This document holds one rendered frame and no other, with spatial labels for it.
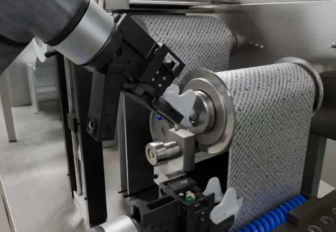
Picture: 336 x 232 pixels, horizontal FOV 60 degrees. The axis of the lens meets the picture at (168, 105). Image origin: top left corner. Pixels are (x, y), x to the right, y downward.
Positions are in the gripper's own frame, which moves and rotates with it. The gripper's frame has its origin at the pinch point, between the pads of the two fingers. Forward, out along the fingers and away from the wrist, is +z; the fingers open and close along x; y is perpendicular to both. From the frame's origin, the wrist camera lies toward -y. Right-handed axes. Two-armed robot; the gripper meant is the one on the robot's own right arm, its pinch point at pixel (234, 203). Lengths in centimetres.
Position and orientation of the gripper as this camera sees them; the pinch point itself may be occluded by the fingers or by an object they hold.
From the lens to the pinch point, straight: 56.1
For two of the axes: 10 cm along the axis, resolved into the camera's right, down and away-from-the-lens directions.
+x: -5.7, -2.4, 7.8
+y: 0.0, -9.6, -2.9
